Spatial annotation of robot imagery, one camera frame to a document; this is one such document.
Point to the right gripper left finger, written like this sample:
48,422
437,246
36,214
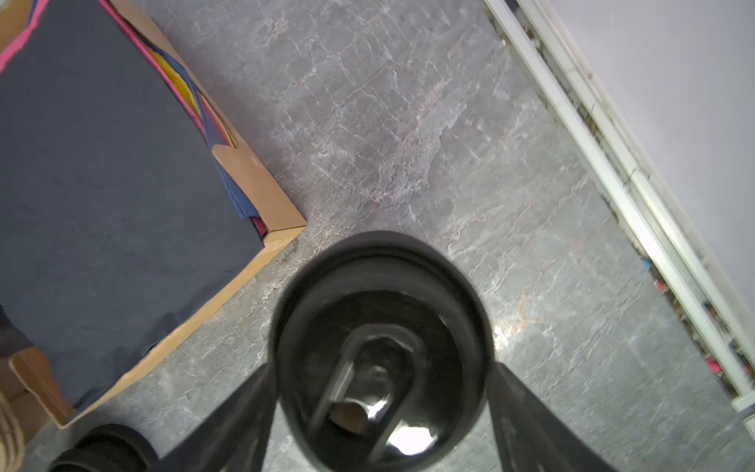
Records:
235,436

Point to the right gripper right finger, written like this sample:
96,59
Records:
529,436

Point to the stack of black lids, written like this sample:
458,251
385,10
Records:
108,447

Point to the black paper coffee cup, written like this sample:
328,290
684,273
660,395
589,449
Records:
381,349

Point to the brown pulp cup carriers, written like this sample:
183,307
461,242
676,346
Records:
13,442

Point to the cardboard box of napkins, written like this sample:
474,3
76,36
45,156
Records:
131,207

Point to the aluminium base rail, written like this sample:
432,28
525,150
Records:
571,95

